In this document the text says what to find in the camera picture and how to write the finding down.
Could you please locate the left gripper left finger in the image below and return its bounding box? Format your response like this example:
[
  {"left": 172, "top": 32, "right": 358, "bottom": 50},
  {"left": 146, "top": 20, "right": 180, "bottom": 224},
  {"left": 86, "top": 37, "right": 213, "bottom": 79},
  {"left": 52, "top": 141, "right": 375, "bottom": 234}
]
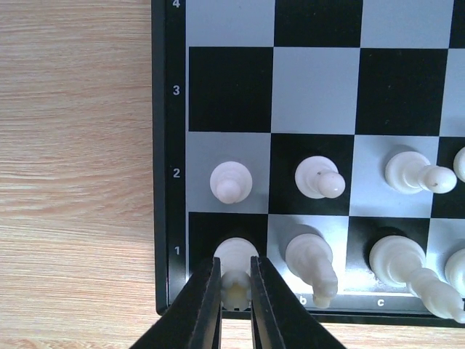
[{"left": 131, "top": 257, "right": 222, "bottom": 349}]

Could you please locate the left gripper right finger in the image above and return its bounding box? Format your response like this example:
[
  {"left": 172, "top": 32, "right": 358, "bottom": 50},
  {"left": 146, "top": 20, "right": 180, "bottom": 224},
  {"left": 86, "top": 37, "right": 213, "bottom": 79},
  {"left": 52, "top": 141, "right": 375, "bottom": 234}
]
[{"left": 251, "top": 256, "right": 344, "bottom": 349}]

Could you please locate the white knight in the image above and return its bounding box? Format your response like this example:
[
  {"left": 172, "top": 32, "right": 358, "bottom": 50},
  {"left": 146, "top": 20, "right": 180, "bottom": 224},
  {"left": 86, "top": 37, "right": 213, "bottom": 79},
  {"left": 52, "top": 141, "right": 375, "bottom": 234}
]
[{"left": 285, "top": 233, "right": 339, "bottom": 308}]

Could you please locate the white rook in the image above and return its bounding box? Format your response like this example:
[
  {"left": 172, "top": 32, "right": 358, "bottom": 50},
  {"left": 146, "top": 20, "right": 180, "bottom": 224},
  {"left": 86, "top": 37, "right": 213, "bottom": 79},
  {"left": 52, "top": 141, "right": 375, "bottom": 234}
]
[{"left": 214, "top": 237, "right": 259, "bottom": 311}]

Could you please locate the white chess piece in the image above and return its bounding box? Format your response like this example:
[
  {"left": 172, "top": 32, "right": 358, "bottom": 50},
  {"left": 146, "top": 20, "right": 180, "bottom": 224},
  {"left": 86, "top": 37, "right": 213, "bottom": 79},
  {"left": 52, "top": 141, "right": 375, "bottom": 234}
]
[
  {"left": 453, "top": 147, "right": 465, "bottom": 182},
  {"left": 210, "top": 161, "right": 253, "bottom": 204},
  {"left": 369, "top": 236, "right": 464, "bottom": 324},
  {"left": 294, "top": 156, "right": 346, "bottom": 199}
]

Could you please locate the white chess queen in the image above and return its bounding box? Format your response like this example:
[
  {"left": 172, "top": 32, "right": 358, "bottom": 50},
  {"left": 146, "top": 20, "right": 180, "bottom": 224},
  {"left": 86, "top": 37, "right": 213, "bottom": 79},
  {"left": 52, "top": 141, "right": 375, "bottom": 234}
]
[{"left": 445, "top": 249, "right": 465, "bottom": 297}]

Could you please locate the black white chess board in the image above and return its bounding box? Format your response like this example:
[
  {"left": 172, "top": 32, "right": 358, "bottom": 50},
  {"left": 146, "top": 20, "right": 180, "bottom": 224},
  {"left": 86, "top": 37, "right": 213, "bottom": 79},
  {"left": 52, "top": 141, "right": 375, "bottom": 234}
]
[{"left": 151, "top": 1, "right": 464, "bottom": 327}]

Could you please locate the white pawn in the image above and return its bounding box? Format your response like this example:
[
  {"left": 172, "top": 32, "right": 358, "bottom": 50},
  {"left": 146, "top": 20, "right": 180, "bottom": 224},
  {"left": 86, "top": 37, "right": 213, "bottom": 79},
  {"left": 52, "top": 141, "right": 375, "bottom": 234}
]
[{"left": 384, "top": 151, "right": 457, "bottom": 194}]

